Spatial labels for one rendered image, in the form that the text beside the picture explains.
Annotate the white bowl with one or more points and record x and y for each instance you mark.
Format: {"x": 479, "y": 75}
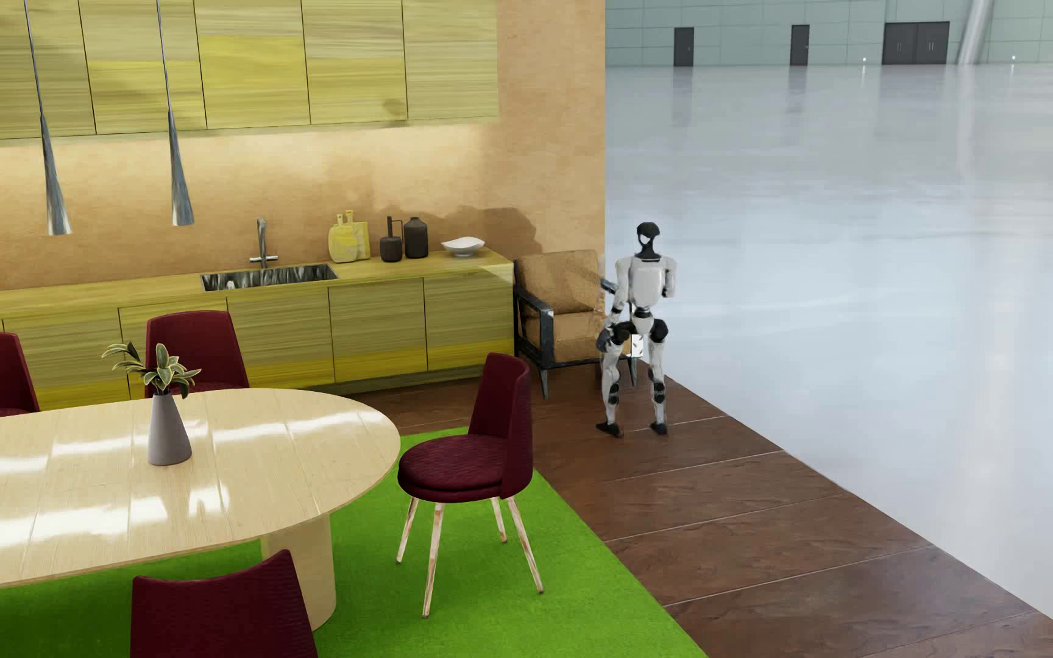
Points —
{"x": 462, "y": 245}

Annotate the white humanoid robot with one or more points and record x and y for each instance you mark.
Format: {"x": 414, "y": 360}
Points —
{"x": 643, "y": 283}

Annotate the dark ceramic jar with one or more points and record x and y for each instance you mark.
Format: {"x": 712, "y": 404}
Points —
{"x": 415, "y": 239}

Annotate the wooden kitchen counter cabinet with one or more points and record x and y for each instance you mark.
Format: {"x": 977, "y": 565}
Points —
{"x": 371, "y": 324}

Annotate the yellow cutting boards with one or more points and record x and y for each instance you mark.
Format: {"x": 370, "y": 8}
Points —
{"x": 348, "y": 239}

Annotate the steel kitchen sink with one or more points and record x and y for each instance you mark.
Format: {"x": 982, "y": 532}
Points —
{"x": 266, "y": 276}

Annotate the green rug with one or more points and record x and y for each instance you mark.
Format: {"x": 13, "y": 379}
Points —
{"x": 490, "y": 594}

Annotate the steel kitchen faucet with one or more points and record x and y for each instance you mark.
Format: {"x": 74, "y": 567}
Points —
{"x": 261, "y": 242}

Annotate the dark single door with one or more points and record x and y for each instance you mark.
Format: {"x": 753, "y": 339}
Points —
{"x": 799, "y": 44}
{"x": 684, "y": 46}

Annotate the grey vase with green plant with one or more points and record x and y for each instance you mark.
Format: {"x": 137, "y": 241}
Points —
{"x": 167, "y": 429}

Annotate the silver cone pendant lamp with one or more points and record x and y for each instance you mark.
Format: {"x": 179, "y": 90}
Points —
{"x": 179, "y": 178}
{"x": 53, "y": 178}

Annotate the oval light wood dining table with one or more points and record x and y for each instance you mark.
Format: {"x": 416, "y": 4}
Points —
{"x": 79, "y": 493}

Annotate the dark double door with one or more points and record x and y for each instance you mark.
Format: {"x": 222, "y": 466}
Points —
{"x": 916, "y": 42}

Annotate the tan armchair with black frame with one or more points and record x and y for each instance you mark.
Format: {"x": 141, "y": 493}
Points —
{"x": 563, "y": 306}

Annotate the wooden wall cabinets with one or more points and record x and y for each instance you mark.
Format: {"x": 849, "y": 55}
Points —
{"x": 216, "y": 64}

